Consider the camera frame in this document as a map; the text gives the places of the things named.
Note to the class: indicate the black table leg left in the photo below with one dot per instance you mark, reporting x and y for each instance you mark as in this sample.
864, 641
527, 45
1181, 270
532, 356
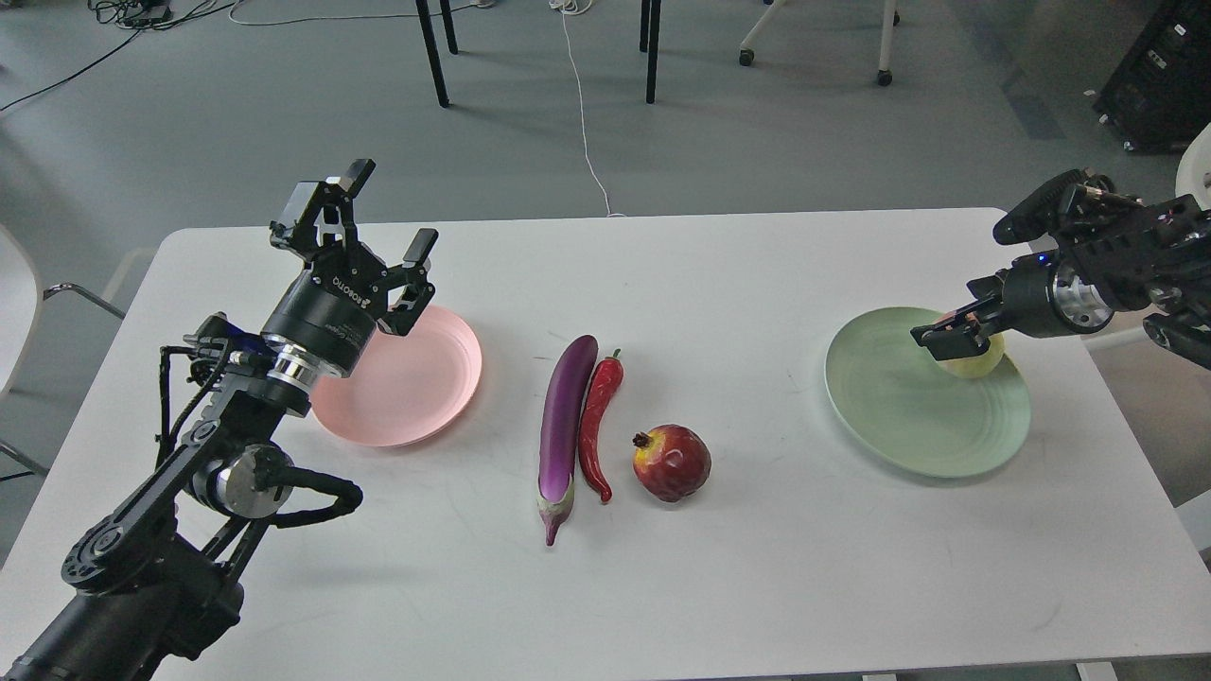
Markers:
427, 26

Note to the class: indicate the light green plate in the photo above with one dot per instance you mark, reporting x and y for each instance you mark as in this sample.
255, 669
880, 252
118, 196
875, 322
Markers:
906, 409

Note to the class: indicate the white rolling chair base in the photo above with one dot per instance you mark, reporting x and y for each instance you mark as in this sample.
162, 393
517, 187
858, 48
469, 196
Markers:
860, 48

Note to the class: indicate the red pomegranate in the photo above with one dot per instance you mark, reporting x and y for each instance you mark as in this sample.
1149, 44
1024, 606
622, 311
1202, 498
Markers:
671, 462

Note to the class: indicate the white chair left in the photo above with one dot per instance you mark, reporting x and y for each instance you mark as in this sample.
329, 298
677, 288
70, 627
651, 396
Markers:
22, 296

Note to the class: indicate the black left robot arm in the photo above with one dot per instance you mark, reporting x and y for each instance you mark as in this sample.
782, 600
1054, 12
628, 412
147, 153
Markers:
159, 576

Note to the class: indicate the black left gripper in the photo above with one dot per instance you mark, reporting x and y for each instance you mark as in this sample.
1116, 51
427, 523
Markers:
333, 306

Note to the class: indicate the pink plate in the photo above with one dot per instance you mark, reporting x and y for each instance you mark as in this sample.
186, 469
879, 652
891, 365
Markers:
405, 388

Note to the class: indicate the black equipment case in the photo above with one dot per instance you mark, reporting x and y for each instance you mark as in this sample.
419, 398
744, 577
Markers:
1158, 98

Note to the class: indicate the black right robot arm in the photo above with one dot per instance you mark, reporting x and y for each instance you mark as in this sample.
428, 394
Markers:
1113, 254

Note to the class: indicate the white chair right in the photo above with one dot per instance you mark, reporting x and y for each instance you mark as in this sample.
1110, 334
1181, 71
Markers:
1192, 178

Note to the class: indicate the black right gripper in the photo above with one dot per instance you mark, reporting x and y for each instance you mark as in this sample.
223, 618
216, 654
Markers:
1039, 295

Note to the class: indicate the red chili pepper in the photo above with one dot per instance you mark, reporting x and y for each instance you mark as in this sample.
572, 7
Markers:
605, 381

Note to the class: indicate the black table leg right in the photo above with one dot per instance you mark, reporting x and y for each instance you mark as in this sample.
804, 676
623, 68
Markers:
649, 45

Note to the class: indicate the white chair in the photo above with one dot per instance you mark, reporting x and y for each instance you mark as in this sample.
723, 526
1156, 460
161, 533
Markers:
1192, 178
22, 296

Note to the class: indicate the black table leg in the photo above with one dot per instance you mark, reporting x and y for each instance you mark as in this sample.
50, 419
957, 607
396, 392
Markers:
427, 26
649, 45

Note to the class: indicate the purple eggplant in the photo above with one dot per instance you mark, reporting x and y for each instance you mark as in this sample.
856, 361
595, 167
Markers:
558, 435

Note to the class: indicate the yellow green peach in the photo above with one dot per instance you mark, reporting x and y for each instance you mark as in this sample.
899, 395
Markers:
975, 367

